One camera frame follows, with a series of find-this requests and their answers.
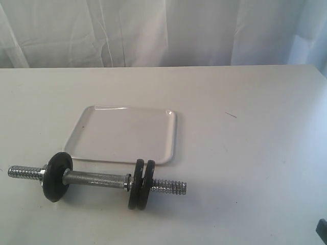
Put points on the chrome threaded dumbbell bar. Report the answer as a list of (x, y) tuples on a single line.
[(99, 180)]

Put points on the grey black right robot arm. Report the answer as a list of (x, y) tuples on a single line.
[(321, 230)]

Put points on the white rectangular tray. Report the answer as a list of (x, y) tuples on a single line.
[(123, 134)]

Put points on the black weight plate with nut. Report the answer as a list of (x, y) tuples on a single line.
[(53, 187)]

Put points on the chrome spinlock collar nut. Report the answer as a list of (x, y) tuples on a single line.
[(41, 174)]

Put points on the white backdrop curtain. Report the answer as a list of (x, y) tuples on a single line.
[(162, 33)]

